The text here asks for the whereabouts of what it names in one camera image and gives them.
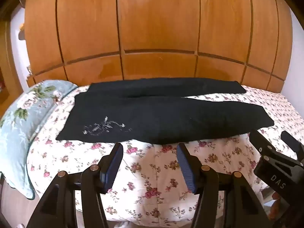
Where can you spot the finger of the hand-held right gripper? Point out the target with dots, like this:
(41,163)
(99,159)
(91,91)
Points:
(293,143)
(262,143)

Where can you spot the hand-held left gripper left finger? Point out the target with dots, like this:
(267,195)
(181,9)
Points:
(113,166)

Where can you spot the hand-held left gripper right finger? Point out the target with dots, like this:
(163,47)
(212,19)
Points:
(186,166)

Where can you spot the black pants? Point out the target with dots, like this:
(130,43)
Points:
(154,116)

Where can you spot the person's right hand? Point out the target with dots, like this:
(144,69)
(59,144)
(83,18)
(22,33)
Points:
(275,209)

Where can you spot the floral white bedspread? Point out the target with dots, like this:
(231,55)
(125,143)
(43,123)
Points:
(152,171)

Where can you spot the light blue floral pillow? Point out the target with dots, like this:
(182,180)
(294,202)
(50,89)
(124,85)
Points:
(26,123)

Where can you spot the wooden wardrobe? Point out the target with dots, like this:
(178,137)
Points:
(156,33)

